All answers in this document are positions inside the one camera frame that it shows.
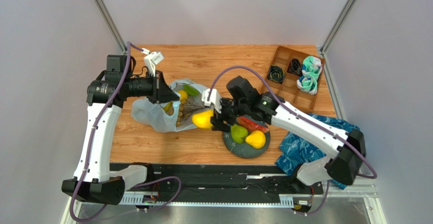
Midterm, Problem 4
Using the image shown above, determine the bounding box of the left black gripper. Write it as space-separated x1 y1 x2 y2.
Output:
123 70 179 104

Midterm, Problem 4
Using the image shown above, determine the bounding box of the yellow fake mango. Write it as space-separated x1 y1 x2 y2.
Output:
192 110 213 130

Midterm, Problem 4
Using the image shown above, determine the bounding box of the green fake pear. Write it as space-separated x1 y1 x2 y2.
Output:
230 124 249 143

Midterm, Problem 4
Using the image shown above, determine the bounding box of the light blue plastic bag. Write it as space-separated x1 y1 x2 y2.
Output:
131 79 208 133

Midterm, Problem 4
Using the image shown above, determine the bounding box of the yellow fake pear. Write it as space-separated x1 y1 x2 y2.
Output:
245 130 266 149

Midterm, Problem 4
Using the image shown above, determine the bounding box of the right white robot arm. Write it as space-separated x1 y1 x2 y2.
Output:
202 76 366 186

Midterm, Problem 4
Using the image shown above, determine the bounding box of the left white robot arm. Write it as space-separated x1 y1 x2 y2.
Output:
61 51 179 205

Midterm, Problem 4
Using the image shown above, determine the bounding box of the yellow fake lemon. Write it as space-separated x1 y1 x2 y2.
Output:
177 90 189 104

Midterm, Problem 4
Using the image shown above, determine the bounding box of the green fake leaf fruit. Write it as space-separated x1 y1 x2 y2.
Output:
183 84 201 96

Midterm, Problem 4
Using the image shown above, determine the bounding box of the dark blue ceramic plate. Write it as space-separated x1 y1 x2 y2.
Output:
222 116 270 158

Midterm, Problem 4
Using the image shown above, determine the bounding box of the dark rolled sock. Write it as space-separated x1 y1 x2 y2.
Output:
267 65 285 84

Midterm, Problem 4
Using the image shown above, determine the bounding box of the blue patterned cloth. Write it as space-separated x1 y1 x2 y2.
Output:
275 113 360 176

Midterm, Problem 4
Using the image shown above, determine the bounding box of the wooden compartment tray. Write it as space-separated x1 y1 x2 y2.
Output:
264 46 325 113

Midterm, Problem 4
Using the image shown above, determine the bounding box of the black rolled sock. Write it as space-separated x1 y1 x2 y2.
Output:
287 58 302 77

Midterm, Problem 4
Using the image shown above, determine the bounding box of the teal white rolled sock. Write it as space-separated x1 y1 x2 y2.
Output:
301 56 323 80

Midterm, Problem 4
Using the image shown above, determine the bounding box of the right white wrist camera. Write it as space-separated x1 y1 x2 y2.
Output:
201 88 222 113

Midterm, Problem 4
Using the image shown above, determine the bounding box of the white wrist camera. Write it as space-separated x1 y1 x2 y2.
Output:
201 88 222 113
141 49 165 77

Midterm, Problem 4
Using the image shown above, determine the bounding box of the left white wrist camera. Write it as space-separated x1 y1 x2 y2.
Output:
141 49 165 77

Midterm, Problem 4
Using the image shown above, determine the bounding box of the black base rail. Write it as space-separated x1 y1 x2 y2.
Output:
108 163 324 204

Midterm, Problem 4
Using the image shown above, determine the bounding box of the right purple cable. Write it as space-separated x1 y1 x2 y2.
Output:
207 66 378 216

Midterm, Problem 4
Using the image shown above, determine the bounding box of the purple cable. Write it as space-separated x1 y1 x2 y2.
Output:
207 66 378 216
69 41 181 222

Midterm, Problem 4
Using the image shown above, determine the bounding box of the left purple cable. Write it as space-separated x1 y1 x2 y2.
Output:
69 41 181 222

